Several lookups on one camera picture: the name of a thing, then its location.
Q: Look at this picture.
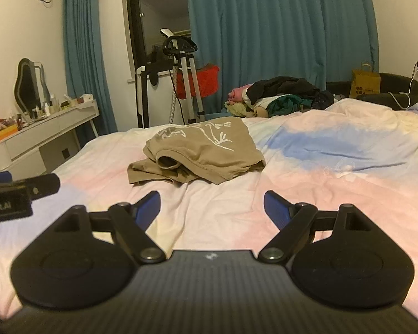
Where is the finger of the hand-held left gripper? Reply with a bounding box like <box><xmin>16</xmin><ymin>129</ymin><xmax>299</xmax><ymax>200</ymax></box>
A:
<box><xmin>11</xmin><ymin>173</ymin><xmax>61</xmax><ymax>201</ymax></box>

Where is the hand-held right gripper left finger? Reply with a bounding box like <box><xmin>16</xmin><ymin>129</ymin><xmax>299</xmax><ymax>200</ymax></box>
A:
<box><xmin>53</xmin><ymin>191</ymin><xmax>167</xmax><ymax>264</ymax></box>

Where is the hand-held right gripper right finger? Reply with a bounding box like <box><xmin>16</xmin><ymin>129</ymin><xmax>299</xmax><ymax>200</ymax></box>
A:
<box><xmin>258</xmin><ymin>190</ymin><xmax>374</xmax><ymax>264</ymax></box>

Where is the tan printed t-shirt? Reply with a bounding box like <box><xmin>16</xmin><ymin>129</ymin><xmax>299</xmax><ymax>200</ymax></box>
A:
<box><xmin>127</xmin><ymin>117</ymin><xmax>267</xmax><ymax>186</ymax></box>

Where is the pile of mixed clothes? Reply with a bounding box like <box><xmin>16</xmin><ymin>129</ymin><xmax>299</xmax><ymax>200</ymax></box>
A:
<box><xmin>224</xmin><ymin>77</ymin><xmax>336</xmax><ymax>119</ymax></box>

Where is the white dressing table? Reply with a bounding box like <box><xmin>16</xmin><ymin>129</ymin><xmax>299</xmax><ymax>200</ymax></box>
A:
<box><xmin>0</xmin><ymin>98</ymin><xmax>100</xmax><ymax>181</ymax></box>

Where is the orange tray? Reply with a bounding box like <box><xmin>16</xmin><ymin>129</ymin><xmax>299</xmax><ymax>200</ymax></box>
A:
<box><xmin>0</xmin><ymin>124</ymin><xmax>19</xmax><ymax>147</ymax></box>

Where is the pastel tie-dye blanket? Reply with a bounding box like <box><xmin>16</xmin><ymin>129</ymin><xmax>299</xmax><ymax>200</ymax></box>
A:
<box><xmin>0</xmin><ymin>97</ymin><xmax>418</xmax><ymax>321</ymax></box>

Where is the group of cosmetic bottles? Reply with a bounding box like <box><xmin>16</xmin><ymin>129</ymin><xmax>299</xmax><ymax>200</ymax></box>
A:
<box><xmin>12</xmin><ymin>92</ymin><xmax>78</xmax><ymax>124</ymax></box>

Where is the black white upright stand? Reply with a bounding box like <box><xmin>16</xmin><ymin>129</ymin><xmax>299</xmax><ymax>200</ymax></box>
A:
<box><xmin>135</xmin><ymin>65</ymin><xmax>182</xmax><ymax>129</ymax></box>

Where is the narrow teal curtain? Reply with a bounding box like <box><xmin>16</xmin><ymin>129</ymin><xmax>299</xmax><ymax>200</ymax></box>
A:
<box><xmin>62</xmin><ymin>0</ymin><xmax>118</xmax><ymax>139</ymax></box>

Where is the brown paper bag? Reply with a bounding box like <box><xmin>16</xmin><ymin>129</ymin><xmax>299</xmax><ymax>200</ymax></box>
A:
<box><xmin>349</xmin><ymin>63</ymin><xmax>381</xmax><ymax>99</ymax></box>

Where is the black sofa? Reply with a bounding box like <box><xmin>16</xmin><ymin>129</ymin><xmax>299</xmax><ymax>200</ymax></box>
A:
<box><xmin>325</xmin><ymin>72</ymin><xmax>418</xmax><ymax>110</ymax></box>

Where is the wide teal curtain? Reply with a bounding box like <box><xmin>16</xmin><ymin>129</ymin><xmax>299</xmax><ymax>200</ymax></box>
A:
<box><xmin>184</xmin><ymin>0</ymin><xmax>380</xmax><ymax>115</ymax></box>

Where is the dark window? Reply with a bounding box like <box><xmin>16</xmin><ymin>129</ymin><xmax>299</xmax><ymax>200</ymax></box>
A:
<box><xmin>125</xmin><ymin>0</ymin><xmax>193</xmax><ymax>81</ymax></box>

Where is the wavy frame mirror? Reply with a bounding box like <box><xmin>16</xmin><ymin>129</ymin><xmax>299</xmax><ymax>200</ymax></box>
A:
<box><xmin>14</xmin><ymin>58</ymin><xmax>51</xmax><ymax>112</ymax></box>

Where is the white charger cable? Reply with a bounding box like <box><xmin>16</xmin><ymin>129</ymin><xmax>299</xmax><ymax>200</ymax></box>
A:
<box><xmin>387</xmin><ymin>61</ymin><xmax>418</xmax><ymax>111</ymax></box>

